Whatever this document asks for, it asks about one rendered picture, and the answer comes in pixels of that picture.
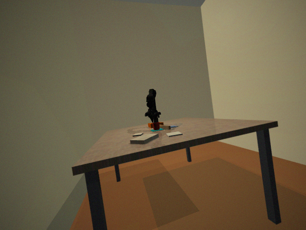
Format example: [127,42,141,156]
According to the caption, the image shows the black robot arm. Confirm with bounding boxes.
[145,89,160,122]

